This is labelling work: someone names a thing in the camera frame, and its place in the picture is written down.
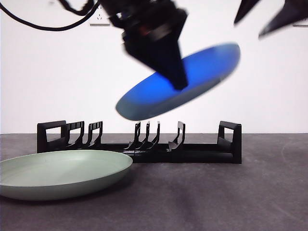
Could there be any blue plate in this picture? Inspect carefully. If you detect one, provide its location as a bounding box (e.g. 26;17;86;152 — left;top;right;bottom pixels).
115;42;241;121

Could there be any green plate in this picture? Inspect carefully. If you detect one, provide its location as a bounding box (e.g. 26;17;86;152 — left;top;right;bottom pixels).
0;150;134;201

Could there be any black plate rack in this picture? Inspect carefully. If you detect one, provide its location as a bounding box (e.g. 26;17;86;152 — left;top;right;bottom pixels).
37;120;243;164

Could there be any black cable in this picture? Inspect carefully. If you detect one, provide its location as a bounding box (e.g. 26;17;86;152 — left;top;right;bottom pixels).
0;2;101;32
57;0;97;15

